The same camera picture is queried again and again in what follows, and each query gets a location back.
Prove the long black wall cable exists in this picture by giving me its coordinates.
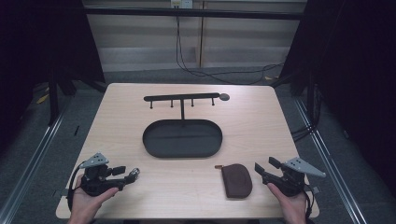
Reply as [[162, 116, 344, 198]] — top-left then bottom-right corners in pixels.
[[175, 15, 285, 86]]

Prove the brown zip pouch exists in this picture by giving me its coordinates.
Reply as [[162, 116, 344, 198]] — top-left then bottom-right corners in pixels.
[[214, 163, 253, 200]]

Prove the right hand-held gripper cable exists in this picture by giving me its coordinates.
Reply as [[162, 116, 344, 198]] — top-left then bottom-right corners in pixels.
[[303, 183, 315, 220]]

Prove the person's left hand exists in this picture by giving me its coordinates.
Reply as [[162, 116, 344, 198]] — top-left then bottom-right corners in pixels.
[[67, 174, 120, 224]]

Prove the black curtain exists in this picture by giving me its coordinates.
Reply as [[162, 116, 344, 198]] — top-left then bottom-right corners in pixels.
[[278, 0, 396, 188], [0, 0, 106, 157]]

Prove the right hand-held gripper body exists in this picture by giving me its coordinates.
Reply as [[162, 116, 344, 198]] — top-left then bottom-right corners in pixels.
[[262, 157, 327, 198]]

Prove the black horizontal bar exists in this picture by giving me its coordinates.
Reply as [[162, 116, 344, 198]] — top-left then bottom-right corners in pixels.
[[83, 7, 304, 21]]

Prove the bundle of black floor cables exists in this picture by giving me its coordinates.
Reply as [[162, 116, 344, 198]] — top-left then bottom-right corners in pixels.
[[290, 123, 316, 144]]

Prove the black metal stand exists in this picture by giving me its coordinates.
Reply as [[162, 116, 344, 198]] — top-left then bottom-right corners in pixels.
[[47, 66, 61, 127]]

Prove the metal floor rail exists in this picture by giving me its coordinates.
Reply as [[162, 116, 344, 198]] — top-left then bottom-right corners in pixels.
[[292, 97, 375, 224], [0, 105, 73, 224]]

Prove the yellow tape strip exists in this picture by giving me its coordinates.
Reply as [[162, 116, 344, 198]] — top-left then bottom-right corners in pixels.
[[35, 92, 50, 105]]

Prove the white wall socket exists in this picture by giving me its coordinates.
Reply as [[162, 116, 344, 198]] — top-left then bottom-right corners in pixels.
[[170, 0, 194, 9]]

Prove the left hand-held gripper cable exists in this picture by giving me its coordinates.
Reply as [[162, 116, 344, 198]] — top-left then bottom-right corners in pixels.
[[66, 161, 87, 213]]

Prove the hand-held gripper cable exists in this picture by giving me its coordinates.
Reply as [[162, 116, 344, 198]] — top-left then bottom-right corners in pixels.
[[66, 161, 87, 213], [303, 183, 315, 220]]

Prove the person's right hand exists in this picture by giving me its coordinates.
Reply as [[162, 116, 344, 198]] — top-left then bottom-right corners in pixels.
[[266, 182, 308, 224]]

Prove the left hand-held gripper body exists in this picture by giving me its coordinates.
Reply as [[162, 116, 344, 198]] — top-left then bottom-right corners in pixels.
[[78, 152, 126, 198]]

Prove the black hook rack with tray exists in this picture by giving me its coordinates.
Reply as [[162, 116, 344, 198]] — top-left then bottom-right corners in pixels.
[[142, 91, 232, 160]]

